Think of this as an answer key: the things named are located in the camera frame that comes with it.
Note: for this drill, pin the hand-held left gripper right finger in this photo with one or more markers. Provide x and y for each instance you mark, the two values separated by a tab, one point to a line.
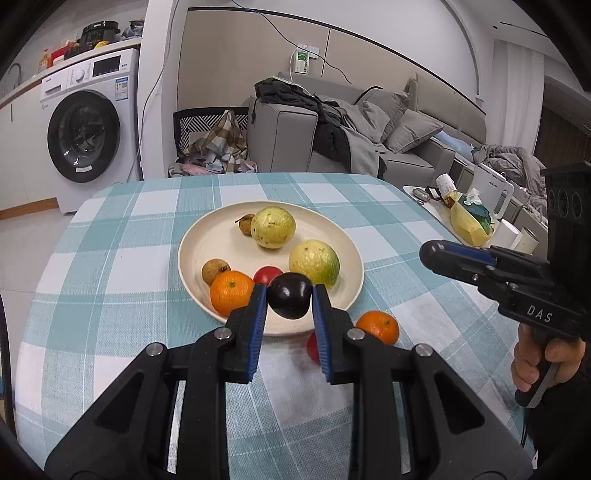
323	332

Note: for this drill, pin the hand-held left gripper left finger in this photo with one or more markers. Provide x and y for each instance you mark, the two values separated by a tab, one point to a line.
258	323

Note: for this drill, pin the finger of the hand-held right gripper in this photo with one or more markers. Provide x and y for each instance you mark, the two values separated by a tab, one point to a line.
436	258
471	254

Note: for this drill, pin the red tomato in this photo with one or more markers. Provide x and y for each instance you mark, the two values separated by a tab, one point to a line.
265	276
313	348

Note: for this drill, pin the dark purple plum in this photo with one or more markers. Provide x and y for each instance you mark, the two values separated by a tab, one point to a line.
289	295

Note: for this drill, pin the orange tangerine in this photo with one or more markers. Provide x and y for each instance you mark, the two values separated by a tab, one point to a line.
228	293
378	326

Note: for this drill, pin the brown kiwi fruit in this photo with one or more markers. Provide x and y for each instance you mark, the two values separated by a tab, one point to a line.
215	271

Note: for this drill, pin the yellow-green guava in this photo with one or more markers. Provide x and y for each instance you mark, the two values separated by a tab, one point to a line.
314	263
273	227

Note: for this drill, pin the cream round plate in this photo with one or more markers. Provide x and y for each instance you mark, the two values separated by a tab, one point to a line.
221	240

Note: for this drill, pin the small brown longan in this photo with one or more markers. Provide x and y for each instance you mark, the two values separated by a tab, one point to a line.
245	225

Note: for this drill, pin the person's right forearm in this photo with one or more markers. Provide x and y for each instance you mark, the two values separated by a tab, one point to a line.
568	415

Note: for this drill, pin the person's right hand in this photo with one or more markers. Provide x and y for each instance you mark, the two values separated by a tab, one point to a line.
526	360

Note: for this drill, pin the yellow bag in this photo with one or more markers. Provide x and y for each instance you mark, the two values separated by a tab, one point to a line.
466	226

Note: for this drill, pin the white cup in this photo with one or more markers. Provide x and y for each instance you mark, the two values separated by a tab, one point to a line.
527	240
505	233

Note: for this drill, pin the white side table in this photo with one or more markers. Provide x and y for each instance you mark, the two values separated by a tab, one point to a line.
438	212

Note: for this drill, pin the small metal object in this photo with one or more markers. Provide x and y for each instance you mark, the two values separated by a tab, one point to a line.
420	195

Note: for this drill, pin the white electric kettle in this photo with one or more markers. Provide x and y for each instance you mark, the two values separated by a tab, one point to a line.
489	189

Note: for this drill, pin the white paper receipt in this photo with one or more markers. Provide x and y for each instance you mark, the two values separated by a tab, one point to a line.
446	184

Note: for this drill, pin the grey blanket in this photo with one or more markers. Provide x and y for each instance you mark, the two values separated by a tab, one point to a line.
517	166

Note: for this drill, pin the grey pillow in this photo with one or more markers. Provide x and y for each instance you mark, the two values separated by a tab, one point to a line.
383	110
413	131

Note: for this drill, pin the grey garment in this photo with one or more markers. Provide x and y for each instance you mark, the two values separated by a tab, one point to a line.
362	152

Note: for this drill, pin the teal white checked tablecloth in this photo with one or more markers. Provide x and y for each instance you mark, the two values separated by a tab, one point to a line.
115	277

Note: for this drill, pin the black jacket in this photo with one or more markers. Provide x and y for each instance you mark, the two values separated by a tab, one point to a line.
330	138

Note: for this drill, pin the pile of pastel clothes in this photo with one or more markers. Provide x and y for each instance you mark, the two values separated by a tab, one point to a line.
203	168

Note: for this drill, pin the white curtain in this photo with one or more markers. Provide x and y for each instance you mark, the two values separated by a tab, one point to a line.
517	92

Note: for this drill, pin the grey sofa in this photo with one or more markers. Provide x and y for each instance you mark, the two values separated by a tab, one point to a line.
286	138

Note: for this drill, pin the plaid cloth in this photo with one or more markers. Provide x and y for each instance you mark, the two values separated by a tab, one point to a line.
221	138

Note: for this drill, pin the laundry basket with clothes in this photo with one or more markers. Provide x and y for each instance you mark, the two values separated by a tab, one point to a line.
182	134

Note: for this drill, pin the white washing machine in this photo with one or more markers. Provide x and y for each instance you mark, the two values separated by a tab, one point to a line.
87	138

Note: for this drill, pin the white kitchen base cabinet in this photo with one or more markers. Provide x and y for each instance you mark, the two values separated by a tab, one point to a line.
23	161

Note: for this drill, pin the black pressure cooker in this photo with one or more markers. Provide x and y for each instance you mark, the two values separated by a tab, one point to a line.
99	34

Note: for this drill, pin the red box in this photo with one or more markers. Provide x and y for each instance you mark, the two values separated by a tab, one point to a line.
59	54

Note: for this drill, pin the yellow bottle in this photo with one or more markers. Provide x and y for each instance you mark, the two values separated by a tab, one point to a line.
44	60

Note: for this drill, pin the metal kitchen faucet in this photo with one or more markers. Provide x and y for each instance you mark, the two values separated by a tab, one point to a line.
16	74

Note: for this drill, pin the white wall device green screen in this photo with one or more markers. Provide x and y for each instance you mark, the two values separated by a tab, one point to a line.
302	61

